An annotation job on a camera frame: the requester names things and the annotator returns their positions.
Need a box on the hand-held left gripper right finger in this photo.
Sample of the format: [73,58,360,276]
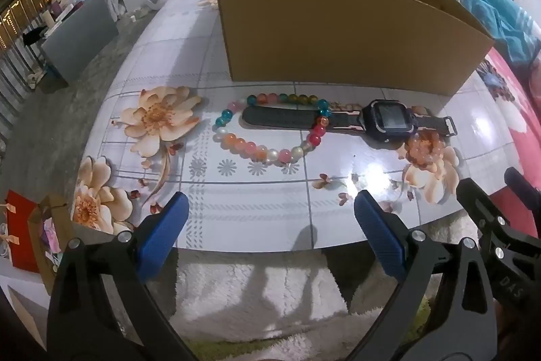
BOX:
[354,189,499,361]

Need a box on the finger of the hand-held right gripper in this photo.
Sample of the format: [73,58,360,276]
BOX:
[455,177,508,235]
[504,166,541,215]

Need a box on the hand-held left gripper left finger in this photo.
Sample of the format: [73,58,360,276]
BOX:
[46,191,199,361]

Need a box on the pink bead bracelet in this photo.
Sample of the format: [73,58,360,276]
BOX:
[403,131,444,168]

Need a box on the multicoloured bead bracelet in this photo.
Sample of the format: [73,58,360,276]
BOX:
[212,92,331,166]

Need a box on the black and pink smartwatch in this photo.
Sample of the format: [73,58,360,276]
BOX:
[242,99,458,144]

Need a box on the brown cardboard box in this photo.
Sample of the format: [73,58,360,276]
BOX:
[213,0,496,97]

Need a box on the white fluffy rug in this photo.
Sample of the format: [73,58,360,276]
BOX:
[169,209,483,361]

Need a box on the brown paper bag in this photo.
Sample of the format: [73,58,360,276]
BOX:
[27,194,74,296]

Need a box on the red gift bag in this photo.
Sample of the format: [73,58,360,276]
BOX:
[4,189,41,271]

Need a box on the blue printed blanket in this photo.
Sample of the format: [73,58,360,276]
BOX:
[433,0,541,66]

